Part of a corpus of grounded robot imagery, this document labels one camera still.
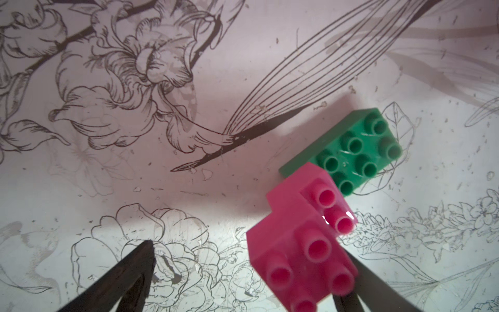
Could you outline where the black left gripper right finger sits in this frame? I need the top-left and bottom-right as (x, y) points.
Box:
(333, 252), (421, 312)

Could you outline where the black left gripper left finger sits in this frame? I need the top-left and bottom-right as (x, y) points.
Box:
(60, 240), (156, 312)

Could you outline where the pink lego brick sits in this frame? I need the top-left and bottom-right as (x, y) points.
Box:
(246, 210), (358, 311)
(266, 162), (357, 236)

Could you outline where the green lego brick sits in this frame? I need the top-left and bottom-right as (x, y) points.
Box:
(279, 108), (403, 197)

